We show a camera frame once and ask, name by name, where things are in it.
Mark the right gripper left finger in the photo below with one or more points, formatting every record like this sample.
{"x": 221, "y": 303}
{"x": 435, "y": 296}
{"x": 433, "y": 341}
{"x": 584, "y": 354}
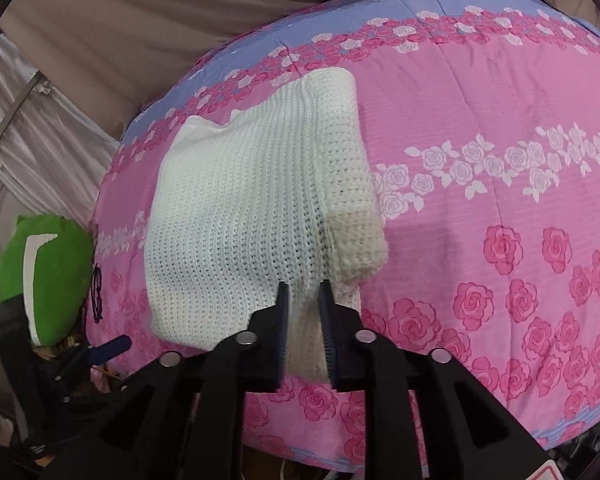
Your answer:
{"x": 268, "y": 356}

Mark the green plush pillow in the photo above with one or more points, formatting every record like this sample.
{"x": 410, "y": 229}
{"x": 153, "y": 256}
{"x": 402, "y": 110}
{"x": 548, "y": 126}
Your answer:
{"x": 48, "y": 263}

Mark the black eyeglasses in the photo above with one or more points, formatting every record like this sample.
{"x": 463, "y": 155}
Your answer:
{"x": 96, "y": 294}

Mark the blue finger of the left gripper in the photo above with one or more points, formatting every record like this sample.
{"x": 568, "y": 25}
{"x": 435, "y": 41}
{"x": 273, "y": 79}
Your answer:
{"x": 109, "y": 350}

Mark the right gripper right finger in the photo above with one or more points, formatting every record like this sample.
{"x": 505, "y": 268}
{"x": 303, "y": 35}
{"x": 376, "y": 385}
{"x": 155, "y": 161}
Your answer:
{"x": 339, "y": 327}

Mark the pink rose pattern quilt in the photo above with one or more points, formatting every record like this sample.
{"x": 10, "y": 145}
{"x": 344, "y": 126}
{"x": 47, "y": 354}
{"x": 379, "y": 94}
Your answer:
{"x": 481, "y": 120}

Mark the white red black knit sweater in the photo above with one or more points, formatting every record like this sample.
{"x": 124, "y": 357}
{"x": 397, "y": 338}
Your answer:
{"x": 280, "y": 194}

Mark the silver satin curtain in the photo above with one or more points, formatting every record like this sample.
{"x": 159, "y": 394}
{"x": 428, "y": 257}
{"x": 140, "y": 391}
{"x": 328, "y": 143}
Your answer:
{"x": 52, "y": 156}

